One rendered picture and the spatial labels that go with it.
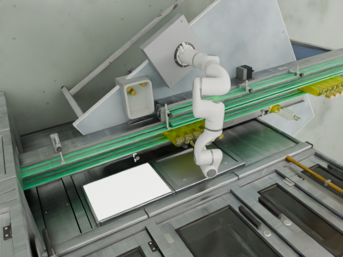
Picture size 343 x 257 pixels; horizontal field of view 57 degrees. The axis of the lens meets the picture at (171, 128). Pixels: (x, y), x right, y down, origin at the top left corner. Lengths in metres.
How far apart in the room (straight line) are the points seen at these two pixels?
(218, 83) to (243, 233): 0.70
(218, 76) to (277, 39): 1.10
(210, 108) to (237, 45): 0.95
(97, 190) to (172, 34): 0.99
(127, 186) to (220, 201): 0.51
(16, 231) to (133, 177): 0.83
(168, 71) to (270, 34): 0.88
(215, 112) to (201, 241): 0.59
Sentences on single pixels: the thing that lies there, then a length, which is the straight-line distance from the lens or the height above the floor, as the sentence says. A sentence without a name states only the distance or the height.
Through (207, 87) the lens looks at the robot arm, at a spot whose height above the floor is 1.35.
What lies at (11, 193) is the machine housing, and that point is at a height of 1.36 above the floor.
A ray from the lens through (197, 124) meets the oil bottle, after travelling 1.99.
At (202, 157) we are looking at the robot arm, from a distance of 1.55.
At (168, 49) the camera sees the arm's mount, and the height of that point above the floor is 0.81.
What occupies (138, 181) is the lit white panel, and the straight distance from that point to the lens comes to 1.81.
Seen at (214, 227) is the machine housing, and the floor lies 1.60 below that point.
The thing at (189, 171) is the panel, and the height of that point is 1.20.
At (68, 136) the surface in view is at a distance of 2.47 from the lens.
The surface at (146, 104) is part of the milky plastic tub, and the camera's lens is 2.03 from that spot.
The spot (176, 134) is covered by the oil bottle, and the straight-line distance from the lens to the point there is 1.91.
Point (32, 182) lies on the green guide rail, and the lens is 1.88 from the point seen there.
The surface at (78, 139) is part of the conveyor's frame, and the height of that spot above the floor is 0.80.
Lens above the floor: 2.50
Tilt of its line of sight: 52 degrees down
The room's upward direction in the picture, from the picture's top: 131 degrees clockwise
